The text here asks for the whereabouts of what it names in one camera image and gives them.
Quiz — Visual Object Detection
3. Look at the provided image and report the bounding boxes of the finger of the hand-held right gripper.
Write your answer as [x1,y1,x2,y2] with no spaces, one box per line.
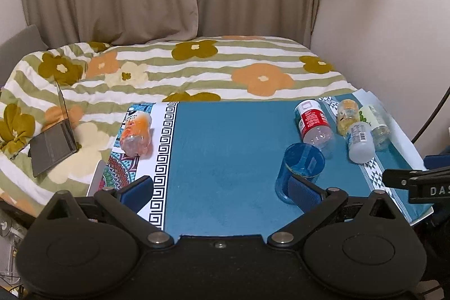
[423,154,450,170]
[382,168,450,189]

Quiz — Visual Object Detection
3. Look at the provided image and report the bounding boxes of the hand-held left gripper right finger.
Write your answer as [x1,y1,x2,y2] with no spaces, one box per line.
[269,177,410,249]

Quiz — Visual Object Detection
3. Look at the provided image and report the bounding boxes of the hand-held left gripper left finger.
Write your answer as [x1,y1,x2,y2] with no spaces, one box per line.
[33,176,175,249]

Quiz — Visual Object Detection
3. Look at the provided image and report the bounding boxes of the transparent blue cup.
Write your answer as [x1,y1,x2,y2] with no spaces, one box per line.
[275,142,326,205]

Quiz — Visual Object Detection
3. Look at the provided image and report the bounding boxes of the silver flat device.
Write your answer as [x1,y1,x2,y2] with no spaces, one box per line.
[86,160,108,197]

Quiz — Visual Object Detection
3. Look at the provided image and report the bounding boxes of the white label plastic bottle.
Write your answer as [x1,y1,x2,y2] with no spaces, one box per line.
[346,122,376,164]

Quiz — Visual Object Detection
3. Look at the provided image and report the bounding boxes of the orange drink plastic bottle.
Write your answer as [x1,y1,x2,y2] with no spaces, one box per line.
[120,110,154,159]

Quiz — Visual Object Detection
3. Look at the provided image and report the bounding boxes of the green label plastic bottle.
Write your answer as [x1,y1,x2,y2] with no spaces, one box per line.
[359,105,391,150]

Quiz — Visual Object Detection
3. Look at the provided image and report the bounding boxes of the red label plastic bottle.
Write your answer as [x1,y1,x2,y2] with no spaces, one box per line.
[294,99,335,152]

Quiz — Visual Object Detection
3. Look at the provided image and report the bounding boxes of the yellow label plastic bottle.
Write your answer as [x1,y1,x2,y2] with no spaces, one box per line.
[336,99,360,137]

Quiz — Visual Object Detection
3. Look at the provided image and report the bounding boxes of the blue mat with patterned border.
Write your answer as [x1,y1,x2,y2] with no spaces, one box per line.
[100,98,435,232]

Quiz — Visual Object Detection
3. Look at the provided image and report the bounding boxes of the grey open laptop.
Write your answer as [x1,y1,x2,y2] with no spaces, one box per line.
[28,80,79,178]

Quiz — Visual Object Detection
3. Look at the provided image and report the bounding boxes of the floral striped blanket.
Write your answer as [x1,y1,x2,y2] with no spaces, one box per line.
[0,36,359,217]

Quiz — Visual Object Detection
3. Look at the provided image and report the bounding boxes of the grey sofa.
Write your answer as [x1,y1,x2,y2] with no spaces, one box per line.
[0,25,49,87]

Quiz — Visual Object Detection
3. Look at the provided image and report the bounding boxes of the black cable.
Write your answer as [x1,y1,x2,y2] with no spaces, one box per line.
[411,84,450,143]

